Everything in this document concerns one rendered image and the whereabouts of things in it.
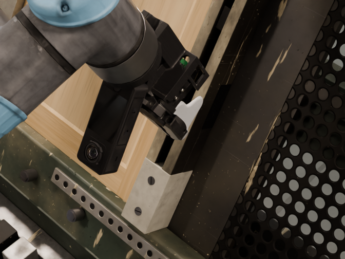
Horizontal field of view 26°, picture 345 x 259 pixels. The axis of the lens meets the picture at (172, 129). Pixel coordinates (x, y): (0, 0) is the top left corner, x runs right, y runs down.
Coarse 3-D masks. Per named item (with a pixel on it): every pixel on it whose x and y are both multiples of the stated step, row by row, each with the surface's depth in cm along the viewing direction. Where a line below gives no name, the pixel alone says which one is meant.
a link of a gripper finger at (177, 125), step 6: (174, 114) 86; (168, 120) 84; (174, 120) 84; (180, 120) 85; (168, 126) 86; (174, 126) 85; (180, 126) 86; (174, 132) 87; (180, 132) 86; (186, 132) 91; (180, 138) 88
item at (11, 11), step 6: (0, 0) 153; (6, 0) 152; (12, 0) 151; (18, 0) 151; (24, 0) 152; (0, 6) 153; (6, 6) 152; (12, 6) 151; (18, 6) 151; (6, 12) 152; (12, 12) 151
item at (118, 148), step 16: (112, 96) 80; (128, 96) 79; (144, 96) 80; (96, 112) 82; (112, 112) 80; (128, 112) 80; (96, 128) 82; (112, 128) 80; (128, 128) 81; (80, 144) 84; (96, 144) 82; (112, 144) 81; (80, 160) 84; (96, 160) 82; (112, 160) 82
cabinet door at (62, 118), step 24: (144, 0) 135; (168, 0) 132; (192, 0) 129; (168, 24) 132; (192, 24) 129; (72, 96) 147; (96, 96) 143; (48, 120) 151; (72, 120) 148; (144, 120) 137; (72, 144) 148; (144, 144) 137; (120, 168) 141; (120, 192) 142
